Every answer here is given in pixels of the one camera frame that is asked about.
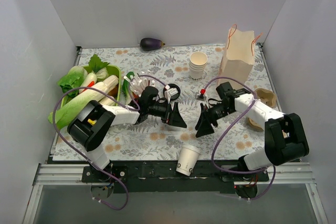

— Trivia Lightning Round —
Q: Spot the white paper coffee cup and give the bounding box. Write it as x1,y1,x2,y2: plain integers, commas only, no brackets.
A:
176,148,200,176

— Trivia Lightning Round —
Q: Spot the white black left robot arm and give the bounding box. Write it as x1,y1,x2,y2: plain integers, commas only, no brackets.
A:
67,86,187,182

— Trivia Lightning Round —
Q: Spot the black coffee cup lid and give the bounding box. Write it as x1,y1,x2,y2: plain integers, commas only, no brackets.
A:
163,83,181,101

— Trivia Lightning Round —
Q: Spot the green plastic tray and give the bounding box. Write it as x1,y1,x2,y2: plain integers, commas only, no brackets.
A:
60,65,122,107

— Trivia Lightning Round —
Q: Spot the white plastic cup lid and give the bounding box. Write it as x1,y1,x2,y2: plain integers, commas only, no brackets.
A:
182,144,202,155

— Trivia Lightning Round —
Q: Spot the purple eggplant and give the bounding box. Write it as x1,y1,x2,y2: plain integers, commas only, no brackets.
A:
140,38,165,51

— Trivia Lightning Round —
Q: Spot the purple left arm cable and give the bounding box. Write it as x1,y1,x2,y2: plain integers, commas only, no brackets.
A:
51,74,169,211

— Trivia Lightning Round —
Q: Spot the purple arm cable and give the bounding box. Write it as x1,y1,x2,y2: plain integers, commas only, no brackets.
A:
203,77,277,200
51,74,169,211

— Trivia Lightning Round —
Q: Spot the brown paper takeout bag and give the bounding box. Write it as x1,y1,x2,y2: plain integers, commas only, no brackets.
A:
217,24,261,89

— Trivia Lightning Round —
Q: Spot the green lettuce leaf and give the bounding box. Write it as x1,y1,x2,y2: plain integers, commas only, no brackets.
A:
57,66,88,93

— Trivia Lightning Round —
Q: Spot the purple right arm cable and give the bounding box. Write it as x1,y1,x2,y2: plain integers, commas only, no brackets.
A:
203,77,277,200

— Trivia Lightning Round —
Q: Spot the white radish with red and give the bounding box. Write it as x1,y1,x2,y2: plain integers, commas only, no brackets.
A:
79,72,98,93

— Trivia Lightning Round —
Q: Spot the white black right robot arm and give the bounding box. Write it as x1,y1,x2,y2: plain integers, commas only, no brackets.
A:
195,82,309,181

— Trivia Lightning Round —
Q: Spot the napa cabbage upper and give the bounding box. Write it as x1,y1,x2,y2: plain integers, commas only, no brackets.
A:
79,75,119,100

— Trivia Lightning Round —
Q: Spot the aluminium frame rail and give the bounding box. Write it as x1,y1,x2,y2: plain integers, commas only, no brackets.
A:
34,162,316,185

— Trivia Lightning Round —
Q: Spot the large green napa cabbage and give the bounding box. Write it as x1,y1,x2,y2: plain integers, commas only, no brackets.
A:
55,89,104,129

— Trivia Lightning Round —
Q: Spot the green leafy herb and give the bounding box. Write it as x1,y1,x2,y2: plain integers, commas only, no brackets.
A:
88,54,109,73

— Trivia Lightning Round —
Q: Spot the red straw holder cup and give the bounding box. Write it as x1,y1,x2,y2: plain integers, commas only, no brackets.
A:
132,92,140,101

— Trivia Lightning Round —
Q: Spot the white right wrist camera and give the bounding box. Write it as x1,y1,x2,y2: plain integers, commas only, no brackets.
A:
195,89,210,108

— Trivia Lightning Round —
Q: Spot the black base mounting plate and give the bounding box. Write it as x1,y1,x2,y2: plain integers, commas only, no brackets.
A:
81,159,271,195

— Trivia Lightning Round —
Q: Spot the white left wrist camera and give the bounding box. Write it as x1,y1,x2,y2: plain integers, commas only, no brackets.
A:
163,84,178,103

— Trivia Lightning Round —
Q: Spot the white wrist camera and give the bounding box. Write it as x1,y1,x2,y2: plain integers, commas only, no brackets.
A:
163,84,178,103
195,89,210,108

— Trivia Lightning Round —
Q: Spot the stack of white paper cups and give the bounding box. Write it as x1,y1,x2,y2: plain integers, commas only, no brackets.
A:
189,51,208,80

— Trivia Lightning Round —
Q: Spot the napa cabbage lower yellow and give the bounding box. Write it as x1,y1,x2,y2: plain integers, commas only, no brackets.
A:
99,97,117,106

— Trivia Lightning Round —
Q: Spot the brown cardboard cup carrier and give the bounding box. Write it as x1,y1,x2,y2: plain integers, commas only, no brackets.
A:
247,88,277,132

